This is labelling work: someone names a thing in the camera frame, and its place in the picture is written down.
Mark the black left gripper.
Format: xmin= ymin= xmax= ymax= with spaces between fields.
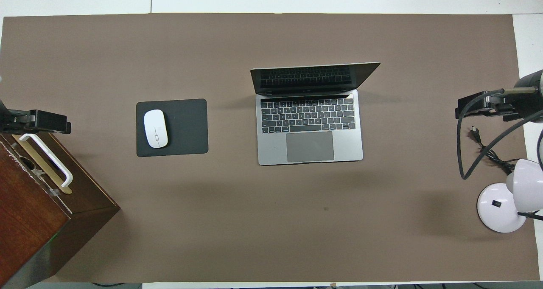
xmin=0 ymin=109 xmax=72 ymax=135

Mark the black mouse pad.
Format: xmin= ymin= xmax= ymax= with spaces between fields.
xmin=136 ymin=98 xmax=209 ymax=157

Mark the grey laptop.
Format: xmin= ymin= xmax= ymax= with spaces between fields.
xmin=250 ymin=62 xmax=381 ymax=166

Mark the white computer mouse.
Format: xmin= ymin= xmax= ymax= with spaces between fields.
xmin=143 ymin=109 xmax=169 ymax=149

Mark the brass handle plate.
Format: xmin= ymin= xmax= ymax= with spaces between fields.
xmin=12 ymin=133 xmax=73 ymax=195

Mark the black lamp power cable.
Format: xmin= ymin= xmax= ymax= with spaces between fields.
xmin=469 ymin=127 xmax=516 ymax=175

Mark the white box handle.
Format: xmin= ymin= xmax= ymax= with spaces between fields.
xmin=19 ymin=133 xmax=73 ymax=188

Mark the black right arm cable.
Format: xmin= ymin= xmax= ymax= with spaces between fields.
xmin=456 ymin=89 xmax=543 ymax=180

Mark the white desk lamp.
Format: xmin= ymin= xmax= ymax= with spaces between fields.
xmin=477 ymin=158 xmax=543 ymax=233

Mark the brown table mat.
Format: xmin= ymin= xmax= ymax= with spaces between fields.
xmin=0 ymin=12 xmax=540 ymax=283

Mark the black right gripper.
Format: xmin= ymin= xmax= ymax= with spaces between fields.
xmin=455 ymin=90 xmax=543 ymax=122

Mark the dark wooden box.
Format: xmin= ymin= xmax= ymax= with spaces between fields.
xmin=0 ymin=132 xmax=120 ymax=289

